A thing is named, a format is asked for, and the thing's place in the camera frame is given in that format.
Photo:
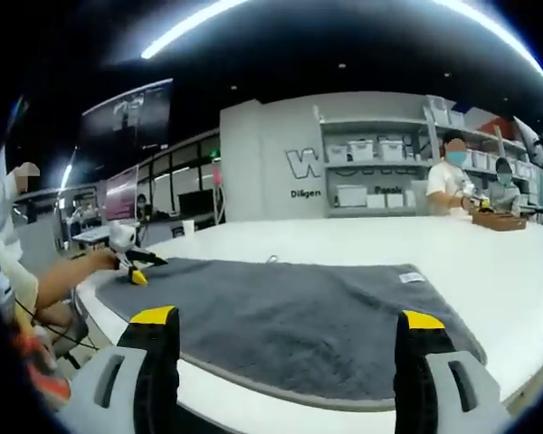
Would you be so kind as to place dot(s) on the grey fluffy towel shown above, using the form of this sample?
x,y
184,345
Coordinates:
x,y
276,325

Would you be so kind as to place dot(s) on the person's left hand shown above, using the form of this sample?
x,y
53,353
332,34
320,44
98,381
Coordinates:
x,y
103,261

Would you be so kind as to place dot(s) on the white office desk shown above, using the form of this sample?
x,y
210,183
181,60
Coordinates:
x,y
92,235

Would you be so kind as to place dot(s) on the pink display screen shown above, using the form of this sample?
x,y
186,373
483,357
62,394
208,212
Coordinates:
x,y
121,196

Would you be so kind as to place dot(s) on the white paper cup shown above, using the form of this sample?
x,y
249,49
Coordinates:
x,y
188,228

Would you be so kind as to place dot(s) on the black desk monitor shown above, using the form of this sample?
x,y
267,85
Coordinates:
x,y
197,203

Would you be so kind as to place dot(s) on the pink hanging tag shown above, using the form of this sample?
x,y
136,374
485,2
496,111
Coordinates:
x,y
216,175

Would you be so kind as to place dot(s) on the brown wooden box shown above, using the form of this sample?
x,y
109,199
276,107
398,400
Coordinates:
x,y
502,221

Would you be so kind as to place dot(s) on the ceiling light strip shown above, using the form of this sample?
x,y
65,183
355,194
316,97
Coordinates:
x,y
185,34
502,31

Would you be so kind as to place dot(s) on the grey metal shelf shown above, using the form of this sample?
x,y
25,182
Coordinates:
x,y
375,165

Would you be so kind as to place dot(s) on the large dark wall screen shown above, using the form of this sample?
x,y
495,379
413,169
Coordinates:
x,y
126,117

